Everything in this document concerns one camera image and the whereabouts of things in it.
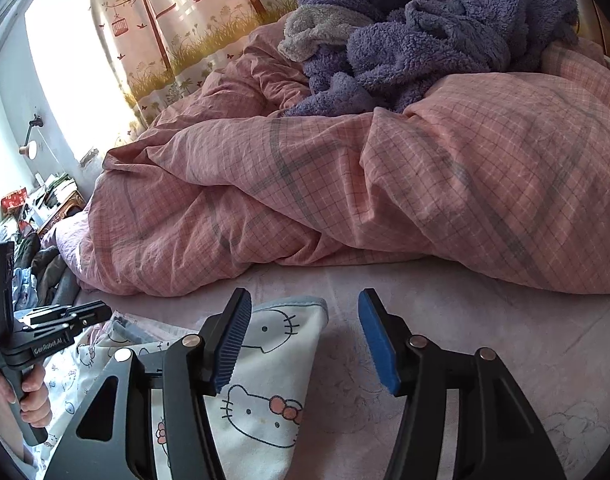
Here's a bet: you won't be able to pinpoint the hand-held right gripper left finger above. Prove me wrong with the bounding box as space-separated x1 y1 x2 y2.
42 287 253 480

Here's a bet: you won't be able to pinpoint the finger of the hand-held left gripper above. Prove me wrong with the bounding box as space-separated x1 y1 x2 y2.
16 300 114 334

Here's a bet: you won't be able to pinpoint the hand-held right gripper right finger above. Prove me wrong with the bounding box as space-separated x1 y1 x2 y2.
358 287 568 480

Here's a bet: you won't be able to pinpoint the white cat print pants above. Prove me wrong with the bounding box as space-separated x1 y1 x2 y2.
150 297 331 480

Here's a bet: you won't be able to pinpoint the person's left forearm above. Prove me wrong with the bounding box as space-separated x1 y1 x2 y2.
0 400 38 467

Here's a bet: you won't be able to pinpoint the person's left hand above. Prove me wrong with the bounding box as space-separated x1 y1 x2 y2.
0 362 54 429

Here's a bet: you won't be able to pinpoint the light blue cat print garment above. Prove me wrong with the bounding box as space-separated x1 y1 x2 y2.
13 266 40 312

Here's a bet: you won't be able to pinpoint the black garment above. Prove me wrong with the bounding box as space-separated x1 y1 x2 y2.
14 232 42 272

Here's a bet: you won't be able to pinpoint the grey garment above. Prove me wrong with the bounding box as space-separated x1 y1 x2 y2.
34 249 83 312

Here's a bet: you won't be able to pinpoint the pink cat print pajama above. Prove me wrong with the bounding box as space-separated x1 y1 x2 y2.
44 310 202 463

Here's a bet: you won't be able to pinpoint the red box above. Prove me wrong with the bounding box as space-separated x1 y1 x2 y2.
1 189 28 212

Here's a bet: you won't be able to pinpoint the carved wooden desk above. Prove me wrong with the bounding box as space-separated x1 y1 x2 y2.
36 189 89 237

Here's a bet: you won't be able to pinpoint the pink bed sheet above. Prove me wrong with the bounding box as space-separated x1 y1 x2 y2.
32 255 610 480

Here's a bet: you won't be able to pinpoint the stack of green books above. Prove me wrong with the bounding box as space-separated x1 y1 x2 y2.
39 172 78 207

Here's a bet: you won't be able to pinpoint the pink plaid quilt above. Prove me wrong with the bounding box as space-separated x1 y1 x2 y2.
40 25 610 297

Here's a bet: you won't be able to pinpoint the window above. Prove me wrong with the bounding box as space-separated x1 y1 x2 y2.
24 0 152 162

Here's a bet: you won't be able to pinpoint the tree print curtain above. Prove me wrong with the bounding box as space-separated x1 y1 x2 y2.
87 0 347 127

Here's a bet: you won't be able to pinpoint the purple fleece blanket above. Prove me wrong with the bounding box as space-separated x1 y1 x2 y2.
280 0 582 116

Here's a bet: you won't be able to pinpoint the grey fleece cloth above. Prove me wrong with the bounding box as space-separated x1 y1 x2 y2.
277 5 377 62

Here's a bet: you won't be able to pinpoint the wall lamp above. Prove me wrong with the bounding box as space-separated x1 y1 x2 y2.
18 115 46 159

